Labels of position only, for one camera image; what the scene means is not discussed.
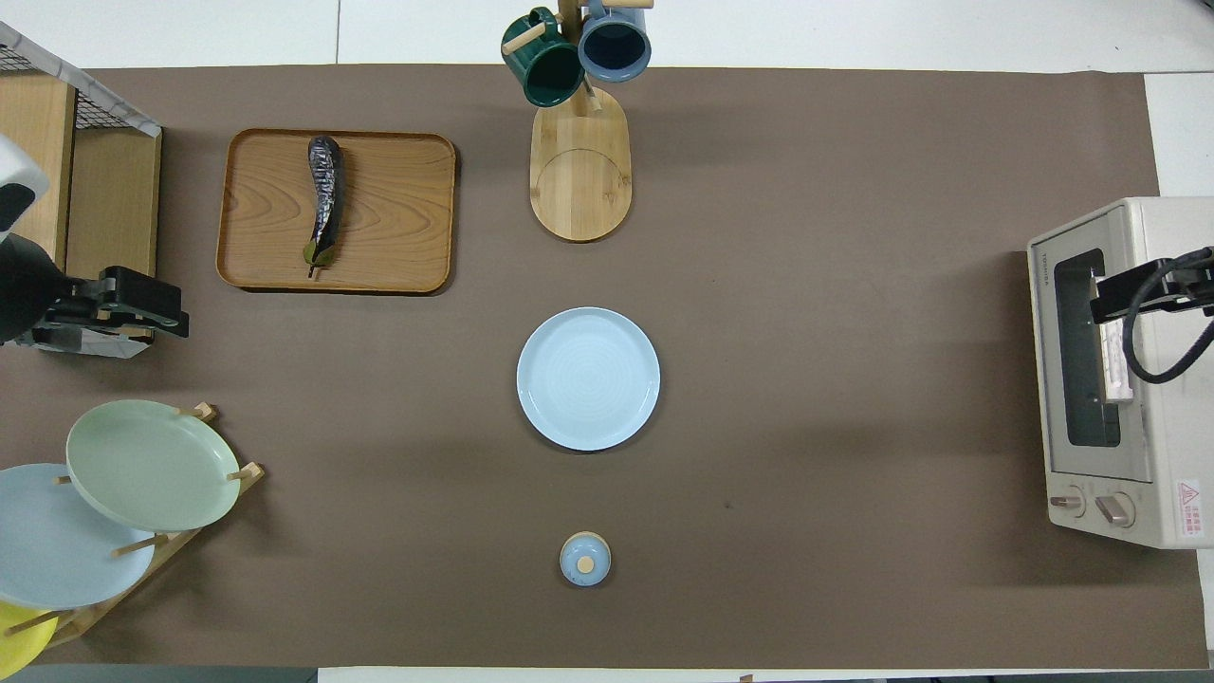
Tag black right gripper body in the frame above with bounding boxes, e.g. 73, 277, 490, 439
1127, 249, 1214, 320

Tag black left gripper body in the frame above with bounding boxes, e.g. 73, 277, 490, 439
43, 268, 153, 344

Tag toaster oven glass door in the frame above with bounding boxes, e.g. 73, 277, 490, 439
1029, 211, 1155, 481

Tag dark purple eggplant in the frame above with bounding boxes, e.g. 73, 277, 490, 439
303, 136, 346, 279

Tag beige toaster oven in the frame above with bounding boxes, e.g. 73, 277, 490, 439
1027, 196, 1214, 549

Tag grey folded cloth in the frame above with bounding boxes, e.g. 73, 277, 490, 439
33, 324, 153, 360

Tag wooden shelf box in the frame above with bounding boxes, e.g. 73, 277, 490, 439
0, 71, 162, 342

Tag pale green plate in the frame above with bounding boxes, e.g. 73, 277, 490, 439
66, 399, 243, 533

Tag wooden plate rack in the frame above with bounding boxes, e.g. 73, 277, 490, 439
43, 402, 267, 651

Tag wooden serving tray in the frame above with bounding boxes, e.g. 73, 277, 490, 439
216, 128, 458, 295

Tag light blue racked plate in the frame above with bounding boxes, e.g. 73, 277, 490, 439
0, 463, 157, 610

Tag brown table mat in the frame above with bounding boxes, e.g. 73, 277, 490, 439
0, 65, 1207, 670

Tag yellow plate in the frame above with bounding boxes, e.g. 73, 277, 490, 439
0, 600, 60, 679

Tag wooden mug tree stand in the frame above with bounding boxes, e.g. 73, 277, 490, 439
501, 0, 655, 243

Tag dark green mug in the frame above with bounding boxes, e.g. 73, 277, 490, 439
501, 8, 586, 108

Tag small blue white bell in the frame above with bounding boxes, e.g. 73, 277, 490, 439
560, 531, 613, 587

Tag blue mug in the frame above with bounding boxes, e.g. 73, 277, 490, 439
578, 0, 653, 83

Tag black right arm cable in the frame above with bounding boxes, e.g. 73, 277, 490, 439
1122, 249, 1214, 385

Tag black wire basket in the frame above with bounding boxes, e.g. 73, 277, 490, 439
0, 21, 162, 138

